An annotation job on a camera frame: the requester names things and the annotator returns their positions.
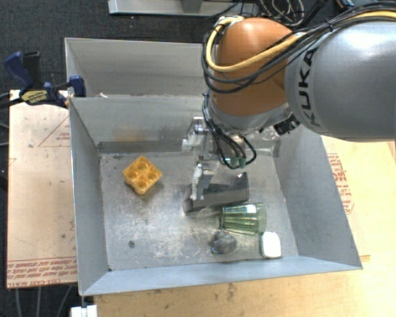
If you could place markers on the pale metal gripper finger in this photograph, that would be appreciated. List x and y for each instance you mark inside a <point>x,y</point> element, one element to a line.
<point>195,180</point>
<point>206,183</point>

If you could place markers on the dark grey flat block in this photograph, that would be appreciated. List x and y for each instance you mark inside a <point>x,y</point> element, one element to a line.
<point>226,191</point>

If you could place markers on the clear green glass cup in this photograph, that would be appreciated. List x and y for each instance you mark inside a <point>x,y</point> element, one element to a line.
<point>244,218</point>

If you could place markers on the yellow block with round holes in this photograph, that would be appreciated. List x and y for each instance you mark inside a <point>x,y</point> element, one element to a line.
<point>142,174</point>

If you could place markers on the grey metal bin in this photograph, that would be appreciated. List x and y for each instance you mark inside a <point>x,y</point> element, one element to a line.
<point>151,216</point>

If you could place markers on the grey lumpy toy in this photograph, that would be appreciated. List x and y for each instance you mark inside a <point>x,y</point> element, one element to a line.
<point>223,242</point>

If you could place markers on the brown cardboard board, red print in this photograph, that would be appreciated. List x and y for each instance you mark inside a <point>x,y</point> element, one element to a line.
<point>39,190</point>

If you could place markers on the black cylinder on white bracket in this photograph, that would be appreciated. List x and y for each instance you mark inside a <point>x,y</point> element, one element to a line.
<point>286,125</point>

